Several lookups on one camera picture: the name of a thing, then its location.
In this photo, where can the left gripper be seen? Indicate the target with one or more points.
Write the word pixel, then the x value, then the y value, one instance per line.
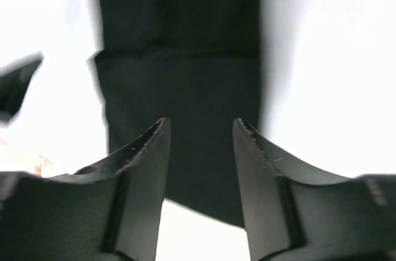
pixel 14 84

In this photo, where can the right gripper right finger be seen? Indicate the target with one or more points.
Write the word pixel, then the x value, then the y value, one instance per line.
pixel 295 211

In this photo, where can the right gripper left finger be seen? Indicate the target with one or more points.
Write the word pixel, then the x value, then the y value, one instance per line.
pixel 109 210

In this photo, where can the black t shirt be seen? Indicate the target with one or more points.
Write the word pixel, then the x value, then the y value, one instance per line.
pixel 196 62

